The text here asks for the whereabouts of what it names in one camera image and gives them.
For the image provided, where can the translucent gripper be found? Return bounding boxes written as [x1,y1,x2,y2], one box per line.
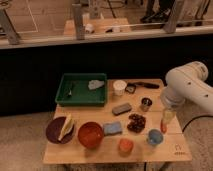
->
[160,108,176,134]

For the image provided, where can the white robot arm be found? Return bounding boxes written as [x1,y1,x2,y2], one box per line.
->
[160,61,213,134]

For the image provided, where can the green plastic tray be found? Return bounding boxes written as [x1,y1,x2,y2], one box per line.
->
[55,73,107,106]

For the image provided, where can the dark utensil in tray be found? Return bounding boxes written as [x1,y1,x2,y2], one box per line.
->
[68,83,74,97]

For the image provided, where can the blue cup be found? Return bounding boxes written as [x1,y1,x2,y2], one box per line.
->
[147,129,164,146]

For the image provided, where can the dark patterned block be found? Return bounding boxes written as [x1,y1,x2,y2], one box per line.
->
[127,114,146,133]

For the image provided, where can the metal cup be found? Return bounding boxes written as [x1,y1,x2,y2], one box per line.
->
[141,97,152,112]

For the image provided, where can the grey rectangular block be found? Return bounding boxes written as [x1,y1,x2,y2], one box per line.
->
[112,103,132,116]

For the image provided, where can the blue sponge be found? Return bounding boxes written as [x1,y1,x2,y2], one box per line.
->
[103,121,122,135]

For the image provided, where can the small black square object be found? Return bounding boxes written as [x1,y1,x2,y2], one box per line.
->
[125,84,136,94]

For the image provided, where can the white paper cup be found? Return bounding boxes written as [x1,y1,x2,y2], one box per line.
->
[113,80,127,96]

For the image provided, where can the orange bowl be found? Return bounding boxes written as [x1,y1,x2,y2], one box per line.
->
[78,122,104,149]

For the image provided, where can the grey crumpled cloth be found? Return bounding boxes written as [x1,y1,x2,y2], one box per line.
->
[88,80,105,90]

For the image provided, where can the yellow banana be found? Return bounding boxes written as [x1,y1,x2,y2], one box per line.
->
[58,114,74,141]

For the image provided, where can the dark maroon plate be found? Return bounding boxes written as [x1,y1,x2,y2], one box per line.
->
[46,117,75,144]

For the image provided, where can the wooden background table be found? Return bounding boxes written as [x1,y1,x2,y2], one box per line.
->
[64,18,131,36]

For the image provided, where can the white object on background table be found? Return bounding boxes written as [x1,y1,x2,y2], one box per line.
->
[85,23,95,34]

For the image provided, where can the black cable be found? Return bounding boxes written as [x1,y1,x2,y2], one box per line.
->
[182,114,213,133]

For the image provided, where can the black handled tool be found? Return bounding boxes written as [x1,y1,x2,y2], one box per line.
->
[127,82,160,89]

